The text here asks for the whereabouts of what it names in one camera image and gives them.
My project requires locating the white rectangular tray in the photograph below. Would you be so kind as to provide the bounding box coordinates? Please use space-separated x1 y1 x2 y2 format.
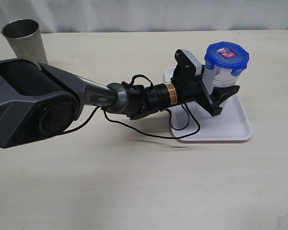
164 66 253 144

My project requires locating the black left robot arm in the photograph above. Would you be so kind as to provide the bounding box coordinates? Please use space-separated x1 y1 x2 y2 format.
0 49 240 149

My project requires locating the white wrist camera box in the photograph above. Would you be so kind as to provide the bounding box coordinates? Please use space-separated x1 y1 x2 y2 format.
182 49 203 76

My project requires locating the clear plastic container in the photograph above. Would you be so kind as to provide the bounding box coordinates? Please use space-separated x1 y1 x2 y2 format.
202 63 240 95

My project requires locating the stainless steel cup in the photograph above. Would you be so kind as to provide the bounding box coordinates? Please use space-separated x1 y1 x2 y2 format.
1 19 48 65

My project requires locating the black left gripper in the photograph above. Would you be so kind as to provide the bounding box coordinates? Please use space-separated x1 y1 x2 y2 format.
171 49 240 117

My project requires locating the blue plastic lid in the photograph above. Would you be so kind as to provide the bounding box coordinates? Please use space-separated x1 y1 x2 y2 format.
204 41 249 77

